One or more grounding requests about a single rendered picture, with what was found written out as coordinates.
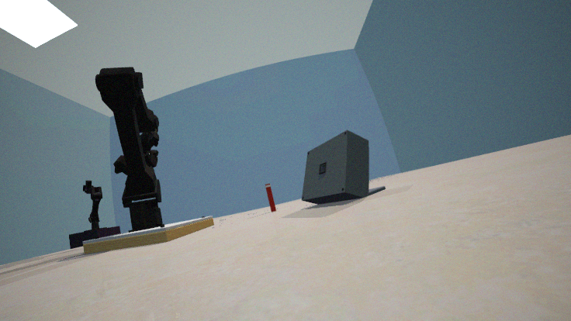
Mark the dark red peg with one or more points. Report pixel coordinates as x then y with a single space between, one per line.
270 197

